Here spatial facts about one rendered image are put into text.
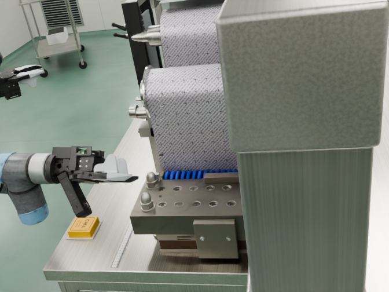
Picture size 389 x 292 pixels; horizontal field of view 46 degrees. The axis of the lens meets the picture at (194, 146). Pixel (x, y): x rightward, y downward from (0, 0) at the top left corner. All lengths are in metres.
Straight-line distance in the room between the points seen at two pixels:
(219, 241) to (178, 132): 0.31
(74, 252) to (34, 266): 1.50
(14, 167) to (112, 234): 0.35
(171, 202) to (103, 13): 6.23
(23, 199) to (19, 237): 1.88
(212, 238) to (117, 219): 0.37
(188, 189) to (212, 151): 0.12
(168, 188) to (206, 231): 0.18
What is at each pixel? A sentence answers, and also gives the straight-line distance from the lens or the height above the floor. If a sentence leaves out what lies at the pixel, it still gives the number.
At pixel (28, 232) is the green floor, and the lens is 3.09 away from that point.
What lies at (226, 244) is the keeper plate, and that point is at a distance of 1.13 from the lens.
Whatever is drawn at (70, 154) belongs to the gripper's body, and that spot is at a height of 1.21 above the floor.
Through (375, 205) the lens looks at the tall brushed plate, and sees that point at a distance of 0.45.
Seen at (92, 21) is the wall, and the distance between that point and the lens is 7.37.
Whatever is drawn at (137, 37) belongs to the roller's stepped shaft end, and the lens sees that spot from 1.47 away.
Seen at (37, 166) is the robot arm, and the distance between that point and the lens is 1.13.
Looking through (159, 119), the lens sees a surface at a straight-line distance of 1.21.
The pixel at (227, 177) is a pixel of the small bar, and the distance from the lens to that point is 1.20.
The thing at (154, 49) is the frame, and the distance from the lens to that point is 1.63.
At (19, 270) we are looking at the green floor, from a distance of 2.83.
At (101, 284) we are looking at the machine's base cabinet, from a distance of 1.27.
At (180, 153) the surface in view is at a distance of 1.25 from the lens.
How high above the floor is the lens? 1.71
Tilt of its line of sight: 29 degrees down
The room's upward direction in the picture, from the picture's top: 9 degrees counter-clockwise
